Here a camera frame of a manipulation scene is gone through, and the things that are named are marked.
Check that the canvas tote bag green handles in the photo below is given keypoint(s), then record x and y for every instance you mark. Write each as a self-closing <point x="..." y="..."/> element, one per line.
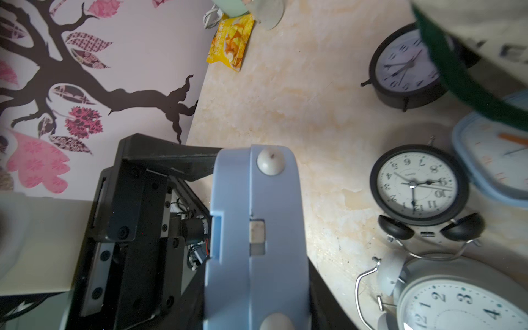
<point x="458" y="33"/>

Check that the large white twin bell clock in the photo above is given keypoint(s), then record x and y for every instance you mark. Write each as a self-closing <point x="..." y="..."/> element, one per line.
<point x="437" y="293"/>

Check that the black clock purple face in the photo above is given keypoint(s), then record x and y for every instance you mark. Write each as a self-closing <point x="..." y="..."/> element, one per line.
<point x="401" y="72"/>

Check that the light blue square clock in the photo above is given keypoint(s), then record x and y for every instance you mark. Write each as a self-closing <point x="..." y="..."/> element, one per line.
<point x="495" y="157"/>

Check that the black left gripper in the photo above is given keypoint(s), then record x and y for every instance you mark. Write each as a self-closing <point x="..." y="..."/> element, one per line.
<point x="145" y="237"/>

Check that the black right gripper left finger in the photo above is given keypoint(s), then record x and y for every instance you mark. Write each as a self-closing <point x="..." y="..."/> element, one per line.
<point x="187" y="312"/>

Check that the black twin bell clock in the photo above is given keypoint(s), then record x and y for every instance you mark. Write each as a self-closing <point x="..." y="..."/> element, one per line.
<point x="418" y="185"/>

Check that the mint green toaster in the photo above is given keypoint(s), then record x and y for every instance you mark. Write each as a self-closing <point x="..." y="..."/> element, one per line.
<point x="232" y="8"/>

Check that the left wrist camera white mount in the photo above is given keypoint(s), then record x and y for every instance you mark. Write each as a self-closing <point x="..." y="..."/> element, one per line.
<point x="41" y="241"/>

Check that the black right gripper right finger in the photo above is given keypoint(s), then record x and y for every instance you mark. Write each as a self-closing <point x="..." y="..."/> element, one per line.
<point x="326" y="311"/>

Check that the yellow corn chips bag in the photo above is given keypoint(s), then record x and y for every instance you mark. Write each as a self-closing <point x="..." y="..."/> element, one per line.
<point x="230" y="41"/>

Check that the glass bottle pink cap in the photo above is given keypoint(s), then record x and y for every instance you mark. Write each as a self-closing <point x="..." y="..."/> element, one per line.
<point x="267" y="12"/>

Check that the blue clock face down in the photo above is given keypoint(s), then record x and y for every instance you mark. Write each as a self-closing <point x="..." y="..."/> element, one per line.
<point x="257" y="275"/>

